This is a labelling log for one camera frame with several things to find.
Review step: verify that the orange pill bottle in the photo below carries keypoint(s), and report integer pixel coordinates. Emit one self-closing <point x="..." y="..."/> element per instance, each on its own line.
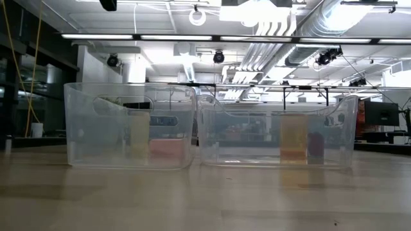
<point x="167" y="149"/>

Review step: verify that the large amber pill bottle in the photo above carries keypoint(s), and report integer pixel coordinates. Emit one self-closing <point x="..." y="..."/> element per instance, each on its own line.
<point x="293" y="138"/>

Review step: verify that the clear plastic bin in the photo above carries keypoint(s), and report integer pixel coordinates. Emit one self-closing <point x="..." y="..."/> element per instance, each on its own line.
<point x="244" y="150"/>
<point x="96" y="144"/>

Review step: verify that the black round ceiling lamp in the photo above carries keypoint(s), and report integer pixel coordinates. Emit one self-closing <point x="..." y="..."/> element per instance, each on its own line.
<point x="218" y="57"/>
<point x="112" y="60"/>

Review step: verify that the long ceiling light bar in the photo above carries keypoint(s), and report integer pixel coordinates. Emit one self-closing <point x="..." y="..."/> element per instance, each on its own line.
<point x="176" y="37"/>

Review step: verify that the green artificial succulent plant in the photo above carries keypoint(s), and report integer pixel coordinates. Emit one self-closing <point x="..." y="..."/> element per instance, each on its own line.
<point x="113" y="102"/>

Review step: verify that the white cylindrical container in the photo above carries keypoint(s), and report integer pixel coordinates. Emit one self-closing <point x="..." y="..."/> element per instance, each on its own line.
<point x="36" y="130"/>

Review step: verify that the small pale cylinder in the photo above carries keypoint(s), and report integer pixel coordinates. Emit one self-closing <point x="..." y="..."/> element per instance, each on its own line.
<point x="8" y="144"/>

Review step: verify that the black ceiling spotlight cluster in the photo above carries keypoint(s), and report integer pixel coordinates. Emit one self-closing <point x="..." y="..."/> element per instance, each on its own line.
<point x="358" y="82"/>
<point x="327" y="56"/>

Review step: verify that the person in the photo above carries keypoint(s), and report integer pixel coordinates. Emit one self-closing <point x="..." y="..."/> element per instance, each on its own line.
<point x="361" y="120"/>

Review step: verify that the black computer monitor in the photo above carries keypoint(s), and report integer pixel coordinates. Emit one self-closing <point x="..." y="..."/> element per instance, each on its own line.
<point x="382" y="114"/>

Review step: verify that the dark background desk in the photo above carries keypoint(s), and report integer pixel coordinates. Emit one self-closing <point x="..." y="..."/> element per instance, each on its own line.
<point x="385" y="136"/>

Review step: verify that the silver ventilation duct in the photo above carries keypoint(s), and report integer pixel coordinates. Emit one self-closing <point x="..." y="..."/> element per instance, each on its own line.
<point x="316" y="32"/>

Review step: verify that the black metal background frame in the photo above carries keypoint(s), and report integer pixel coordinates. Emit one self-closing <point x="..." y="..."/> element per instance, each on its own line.
<point x="305" y="87"/>

